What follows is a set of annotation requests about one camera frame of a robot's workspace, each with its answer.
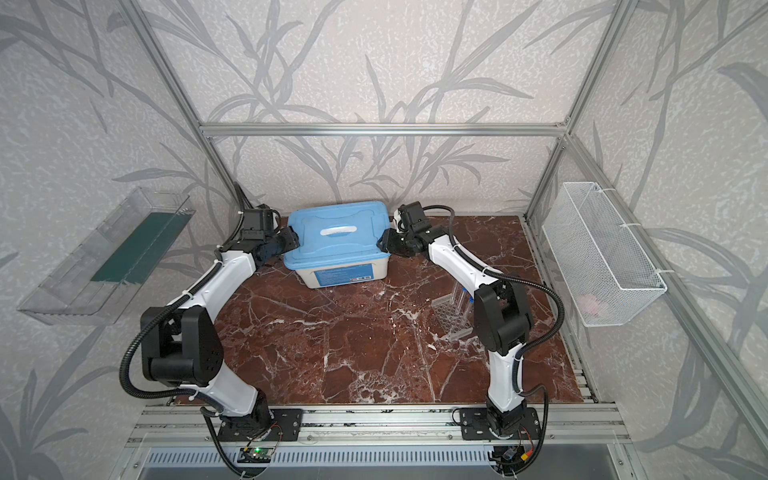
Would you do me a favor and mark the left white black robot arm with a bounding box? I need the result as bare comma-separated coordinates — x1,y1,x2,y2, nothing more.
119,204,299,436

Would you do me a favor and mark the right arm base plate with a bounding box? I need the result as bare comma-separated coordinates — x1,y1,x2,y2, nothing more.
452,404,541,441

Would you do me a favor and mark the blue capped test tube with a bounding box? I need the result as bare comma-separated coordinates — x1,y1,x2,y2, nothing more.
456,284,474,316

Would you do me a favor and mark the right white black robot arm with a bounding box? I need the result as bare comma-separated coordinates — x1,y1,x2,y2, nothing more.
377,202,564,439

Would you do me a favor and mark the pink object in basket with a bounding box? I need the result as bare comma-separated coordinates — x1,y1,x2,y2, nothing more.
577,294,607,317

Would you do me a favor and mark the clear test tube rack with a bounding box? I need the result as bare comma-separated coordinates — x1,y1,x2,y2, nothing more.
431,289,473,341

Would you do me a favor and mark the right circuit board with wires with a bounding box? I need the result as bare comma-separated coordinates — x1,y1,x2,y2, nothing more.
489,445,535,470

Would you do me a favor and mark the blue plastic bin lid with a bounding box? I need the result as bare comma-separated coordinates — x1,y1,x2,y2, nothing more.
283,201,390,271

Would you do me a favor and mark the clear wall shelf green mat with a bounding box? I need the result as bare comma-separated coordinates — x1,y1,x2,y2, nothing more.
18,187,196,326

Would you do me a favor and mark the white wire mesh basket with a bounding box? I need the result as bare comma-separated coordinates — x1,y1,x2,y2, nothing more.
543,182,667,327

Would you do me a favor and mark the green circuit board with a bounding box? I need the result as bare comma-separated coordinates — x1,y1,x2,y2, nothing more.
237,446,276,464

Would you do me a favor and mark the white plastic storage bin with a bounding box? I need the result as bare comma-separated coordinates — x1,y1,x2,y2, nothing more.
296,256,389,289

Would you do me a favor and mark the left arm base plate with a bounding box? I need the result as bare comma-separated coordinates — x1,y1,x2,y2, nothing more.
217,409,303,442

